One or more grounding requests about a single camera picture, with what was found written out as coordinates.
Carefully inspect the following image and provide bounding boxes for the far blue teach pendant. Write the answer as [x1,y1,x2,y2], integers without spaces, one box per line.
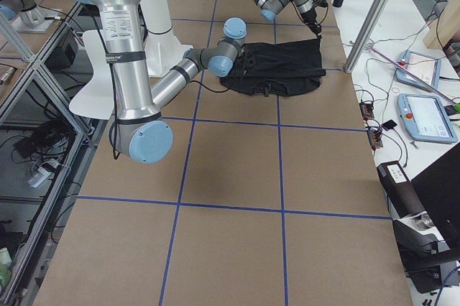
[395,50,441,89]

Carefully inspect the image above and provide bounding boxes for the aluminium frame post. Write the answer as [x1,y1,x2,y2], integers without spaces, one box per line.
[344,0,388,73]

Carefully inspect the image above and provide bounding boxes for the white plastic chair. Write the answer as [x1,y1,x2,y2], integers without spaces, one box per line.
[69,29,114,120]

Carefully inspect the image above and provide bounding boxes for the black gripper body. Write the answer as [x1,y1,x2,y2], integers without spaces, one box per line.
[300,0,328,37]
[231,43,259,77]

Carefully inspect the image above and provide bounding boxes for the blue teach pendant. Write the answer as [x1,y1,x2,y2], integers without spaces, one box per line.
[397,93,458,144]
[395,50,441,89]

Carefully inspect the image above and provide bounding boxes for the metal stand with green tip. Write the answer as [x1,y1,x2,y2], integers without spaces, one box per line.
[366,42,460,117]

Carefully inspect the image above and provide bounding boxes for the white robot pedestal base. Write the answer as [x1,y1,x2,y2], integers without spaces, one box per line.
[140,0,192,78]

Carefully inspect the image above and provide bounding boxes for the black box with label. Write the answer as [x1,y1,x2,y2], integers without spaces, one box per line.
[377,161,426,219]

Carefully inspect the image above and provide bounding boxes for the near blue teach pendant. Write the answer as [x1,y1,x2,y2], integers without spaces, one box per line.
[397,93,458,144]

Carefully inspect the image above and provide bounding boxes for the black graphic t-shirt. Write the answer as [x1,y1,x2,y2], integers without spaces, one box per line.
[220,39,326,97]

